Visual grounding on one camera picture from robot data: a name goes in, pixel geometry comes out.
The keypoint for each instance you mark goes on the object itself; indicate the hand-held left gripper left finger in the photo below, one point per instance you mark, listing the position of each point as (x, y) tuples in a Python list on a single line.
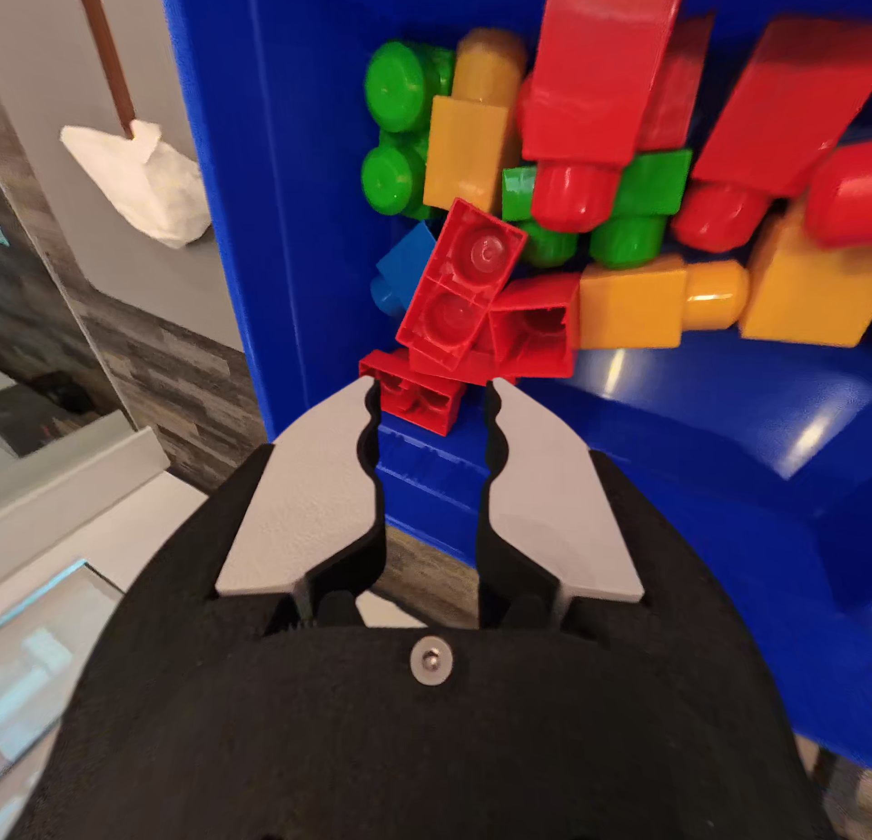
[(300, 506)]

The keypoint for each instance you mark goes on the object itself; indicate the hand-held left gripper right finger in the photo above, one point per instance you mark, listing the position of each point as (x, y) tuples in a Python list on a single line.
[(566, 506)]

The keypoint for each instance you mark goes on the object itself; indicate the blue storage bin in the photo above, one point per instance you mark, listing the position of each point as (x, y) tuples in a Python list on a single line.
[(273, 172)]

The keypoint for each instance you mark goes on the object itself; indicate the pile of mega blocks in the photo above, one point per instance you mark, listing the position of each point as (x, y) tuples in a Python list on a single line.
[(613, 145)]

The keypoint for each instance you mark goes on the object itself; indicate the white cloth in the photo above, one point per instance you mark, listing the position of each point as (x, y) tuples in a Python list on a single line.
[(143, 186)]

